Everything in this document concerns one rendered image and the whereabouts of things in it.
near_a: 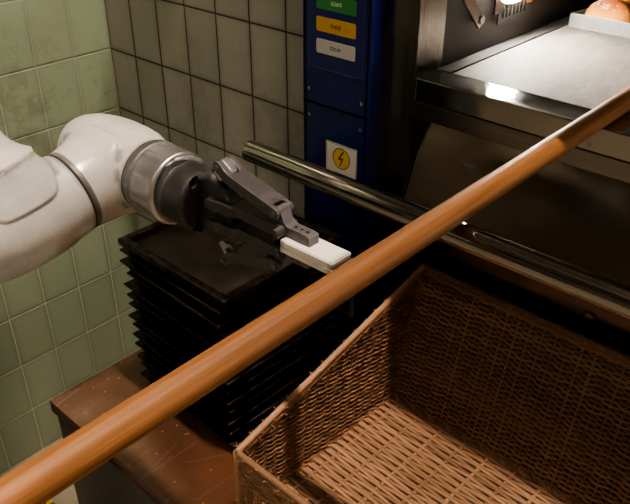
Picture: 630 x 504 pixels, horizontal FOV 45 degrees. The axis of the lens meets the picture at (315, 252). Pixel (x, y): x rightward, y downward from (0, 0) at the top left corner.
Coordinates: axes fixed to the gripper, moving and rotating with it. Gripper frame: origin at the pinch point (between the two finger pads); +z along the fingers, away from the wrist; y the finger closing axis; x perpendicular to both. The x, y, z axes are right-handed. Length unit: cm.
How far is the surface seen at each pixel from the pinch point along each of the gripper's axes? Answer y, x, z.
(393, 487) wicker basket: 60, -26, -6
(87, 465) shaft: 0.1, 31.2, 7.2
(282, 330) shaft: -0.5, 11.9, 7.0
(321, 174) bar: 1.9, -16.8, -14.1
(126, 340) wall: 99, -46, -116
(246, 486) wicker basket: 52, -5, -19
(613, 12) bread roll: -3, -102, -14
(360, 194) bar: 2.3, -16.4, -7.4
